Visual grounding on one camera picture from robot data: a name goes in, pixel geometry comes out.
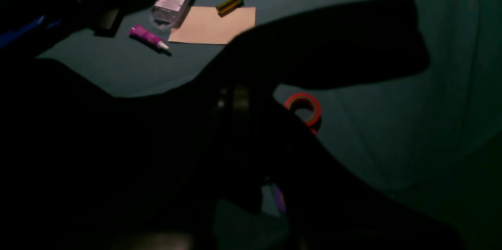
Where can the black t-shirt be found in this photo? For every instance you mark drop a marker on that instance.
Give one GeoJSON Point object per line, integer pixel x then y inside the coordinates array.
{"type": "Point", "coordinates": [82, 170]}

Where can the red tape roll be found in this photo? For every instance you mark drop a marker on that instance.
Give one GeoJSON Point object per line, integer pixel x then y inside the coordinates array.
{"type": "Point", "coordinates": [306, 102]}

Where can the white paper card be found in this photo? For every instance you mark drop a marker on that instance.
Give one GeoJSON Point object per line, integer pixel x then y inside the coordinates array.
{"type": "Point", "coordinates": [204, 25]}

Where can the small yellow battery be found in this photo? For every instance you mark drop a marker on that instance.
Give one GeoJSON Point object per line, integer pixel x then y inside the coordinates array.
{"type": "Point", "coordinates": [228, 6]}

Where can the clear plastic package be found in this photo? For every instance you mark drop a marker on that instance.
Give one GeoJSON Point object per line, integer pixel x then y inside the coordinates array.
{"type": "Point", "coordinates": [174, 1]}

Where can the pink marker pen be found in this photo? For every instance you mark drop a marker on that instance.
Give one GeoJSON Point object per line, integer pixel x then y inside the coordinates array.
{"type": "Point", "coordinates": [141, 33]}

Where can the blue box device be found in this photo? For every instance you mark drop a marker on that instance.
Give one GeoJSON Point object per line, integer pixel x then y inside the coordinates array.
{"type": "Point", "coordinates": [39, 23]}

